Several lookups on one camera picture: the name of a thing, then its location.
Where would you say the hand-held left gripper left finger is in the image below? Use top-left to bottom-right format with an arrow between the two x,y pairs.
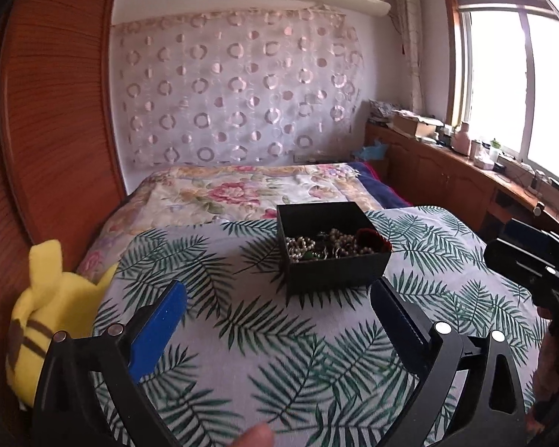
30,280 -> 188,447

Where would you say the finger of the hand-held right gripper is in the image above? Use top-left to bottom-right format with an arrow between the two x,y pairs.
483,239 -> 559,289
502,218 -> 559,261

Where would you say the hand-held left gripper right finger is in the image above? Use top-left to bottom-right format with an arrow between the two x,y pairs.
370,278 -> 529,447

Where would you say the black jewelry box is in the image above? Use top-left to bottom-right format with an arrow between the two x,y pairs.
276,202 -> 393,295

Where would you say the person's right forearm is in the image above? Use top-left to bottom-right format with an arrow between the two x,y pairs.
525,323 -> 559,431

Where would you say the person's left hand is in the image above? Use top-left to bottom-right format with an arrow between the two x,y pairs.
227,423 -> 277,447

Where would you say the leaf print blanket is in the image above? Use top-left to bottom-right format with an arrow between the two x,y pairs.
91,204 -> 554,447

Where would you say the yellow plush toy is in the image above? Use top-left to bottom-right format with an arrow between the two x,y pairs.
6,240 -> 120,411

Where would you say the wooden cabinet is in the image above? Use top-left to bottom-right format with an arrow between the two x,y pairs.
364,120 -> 559,245

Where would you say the pink bottle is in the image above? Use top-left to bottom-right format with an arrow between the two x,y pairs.
451,121 -> 472,156

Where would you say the floral quilt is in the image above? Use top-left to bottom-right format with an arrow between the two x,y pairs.
77,162 -> 383,282

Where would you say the dark blue blanket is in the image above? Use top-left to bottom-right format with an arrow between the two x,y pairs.
348,161 -> 414,211

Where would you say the cardboard box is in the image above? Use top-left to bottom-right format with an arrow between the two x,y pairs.
390,110 -> 444,139

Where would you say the window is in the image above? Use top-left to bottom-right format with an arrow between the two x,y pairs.
443,0 -> 559,183

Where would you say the blue plastic bag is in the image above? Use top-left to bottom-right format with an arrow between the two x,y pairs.
353,138 -> 391,162

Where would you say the pile of papers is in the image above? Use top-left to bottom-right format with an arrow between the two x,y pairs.
367,99 -> 402,125

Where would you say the wooden headboard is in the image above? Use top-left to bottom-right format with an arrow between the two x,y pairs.
0,0 -> 127,429

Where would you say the white window curtain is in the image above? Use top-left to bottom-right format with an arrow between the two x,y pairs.
392,0 -> 426,115

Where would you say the dark red bracelet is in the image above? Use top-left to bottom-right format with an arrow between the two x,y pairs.
355,227 -> 392,254

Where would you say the pearl necklace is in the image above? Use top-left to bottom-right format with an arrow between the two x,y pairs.
285,228 -> 370,262

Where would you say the circle patterned wall cloth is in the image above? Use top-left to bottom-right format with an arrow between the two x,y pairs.
110,4 -> 365,171

